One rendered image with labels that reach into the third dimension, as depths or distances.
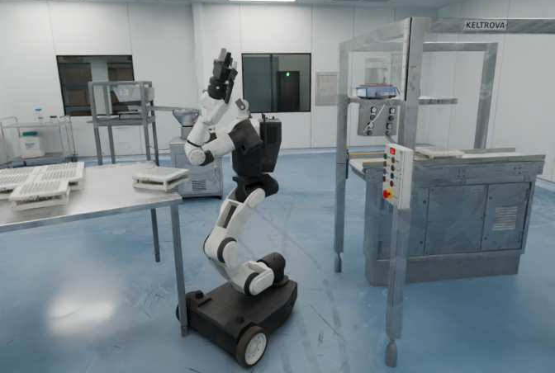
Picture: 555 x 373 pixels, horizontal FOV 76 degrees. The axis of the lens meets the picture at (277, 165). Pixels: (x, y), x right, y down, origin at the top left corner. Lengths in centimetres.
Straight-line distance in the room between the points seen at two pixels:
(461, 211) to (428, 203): 27
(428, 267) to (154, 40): 608
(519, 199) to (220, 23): 579
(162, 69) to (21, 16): 249
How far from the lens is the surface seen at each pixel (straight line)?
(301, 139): 749
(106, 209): 198
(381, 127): 237
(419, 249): 286
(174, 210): 204
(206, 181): 459
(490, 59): 310
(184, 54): 730
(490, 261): 323
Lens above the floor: 147
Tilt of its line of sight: 13 degrees down
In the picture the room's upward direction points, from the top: 1 degrees counter-clockwise
